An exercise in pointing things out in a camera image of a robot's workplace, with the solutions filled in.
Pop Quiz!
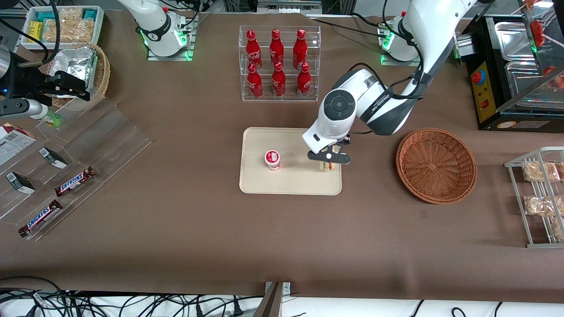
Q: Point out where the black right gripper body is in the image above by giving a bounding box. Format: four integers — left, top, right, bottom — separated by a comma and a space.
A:
10, 65, 57, 100

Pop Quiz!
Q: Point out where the triangular sandwich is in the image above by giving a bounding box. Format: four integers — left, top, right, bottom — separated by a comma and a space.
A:
320, 145, 341, 173

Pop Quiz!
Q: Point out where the light woven basket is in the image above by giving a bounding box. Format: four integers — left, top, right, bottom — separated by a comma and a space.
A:
46, 42, 111, 111

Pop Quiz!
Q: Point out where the beige plastic tray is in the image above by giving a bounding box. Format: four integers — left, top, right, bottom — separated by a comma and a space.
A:
239, 127, 342, 195

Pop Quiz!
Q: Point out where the brown wicker basket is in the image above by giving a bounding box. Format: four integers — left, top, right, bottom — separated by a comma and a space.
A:
395, 128, 478, 205

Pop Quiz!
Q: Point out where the silver foil bag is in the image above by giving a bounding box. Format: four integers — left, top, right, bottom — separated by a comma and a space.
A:
48, 46, 98, 98

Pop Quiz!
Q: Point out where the white red yogurt cup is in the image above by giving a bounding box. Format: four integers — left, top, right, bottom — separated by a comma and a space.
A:
264, 150, 282, 171

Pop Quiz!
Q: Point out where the yellow snack packet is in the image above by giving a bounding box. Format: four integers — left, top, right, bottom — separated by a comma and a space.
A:
28, 21, 45, 44

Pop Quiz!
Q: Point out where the clear bagged snack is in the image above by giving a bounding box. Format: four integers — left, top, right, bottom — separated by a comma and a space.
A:
43, 7, 96, 44

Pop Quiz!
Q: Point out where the clear acrylic display stand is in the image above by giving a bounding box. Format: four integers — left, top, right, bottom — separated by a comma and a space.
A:
0, 98, 153, 242

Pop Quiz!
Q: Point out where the white plastic bin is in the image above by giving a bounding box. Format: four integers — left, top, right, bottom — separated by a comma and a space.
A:
19, 5, 105, 52

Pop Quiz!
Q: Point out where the white barcode carton box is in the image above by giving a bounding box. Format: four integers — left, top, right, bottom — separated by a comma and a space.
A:
0, 123, 37, 167

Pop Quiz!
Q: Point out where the small black white box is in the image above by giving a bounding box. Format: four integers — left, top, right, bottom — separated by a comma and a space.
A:
5, 171, 36, 195
39, 147, 68, 170

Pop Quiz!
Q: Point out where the red cola bottle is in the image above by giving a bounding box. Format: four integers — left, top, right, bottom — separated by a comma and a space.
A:
270, 29, 285, 70
293, 29, 308, 70
245, 29, 263, 71
271, 61, 286, 98
297, 63, 312, 99
246, 63, 263, 99

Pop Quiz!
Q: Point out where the snickers chocolate bar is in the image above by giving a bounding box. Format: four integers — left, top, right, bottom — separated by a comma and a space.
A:
54, 166, 97, 197
18, 199, 63, 238

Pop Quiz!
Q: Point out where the clear acrylic bottle rack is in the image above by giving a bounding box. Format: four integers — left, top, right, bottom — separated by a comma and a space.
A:
239, 25, 322, 103

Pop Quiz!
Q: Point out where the silver metal box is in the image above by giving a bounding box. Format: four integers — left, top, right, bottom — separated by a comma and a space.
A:
453, 34, 475, 59

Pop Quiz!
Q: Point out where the black food warmer appliance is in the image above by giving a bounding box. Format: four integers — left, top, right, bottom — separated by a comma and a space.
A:
461, 0, 564, 131

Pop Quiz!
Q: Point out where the steel warmer pan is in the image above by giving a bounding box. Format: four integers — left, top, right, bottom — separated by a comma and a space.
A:
504, 61, 564, 98
494, 21, 564, 61

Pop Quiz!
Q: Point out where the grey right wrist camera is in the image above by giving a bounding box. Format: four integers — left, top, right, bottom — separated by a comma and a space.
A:
0, 99, 45, 120

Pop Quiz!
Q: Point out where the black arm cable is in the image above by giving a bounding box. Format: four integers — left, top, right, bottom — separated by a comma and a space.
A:
0, 0, 61, 65

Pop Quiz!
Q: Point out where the black table cable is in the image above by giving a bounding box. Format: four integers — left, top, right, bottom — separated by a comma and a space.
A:
307, 12, 393, 41

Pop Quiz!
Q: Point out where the metal table bracket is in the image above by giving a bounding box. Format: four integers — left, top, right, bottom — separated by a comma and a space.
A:
253, 281, 292, 317

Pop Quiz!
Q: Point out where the grey wire rack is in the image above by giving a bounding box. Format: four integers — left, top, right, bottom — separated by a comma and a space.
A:
504, 147, 564, 249

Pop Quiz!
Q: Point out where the black cable bundle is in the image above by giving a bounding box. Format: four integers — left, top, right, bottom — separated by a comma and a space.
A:
0, 276, 265, 317

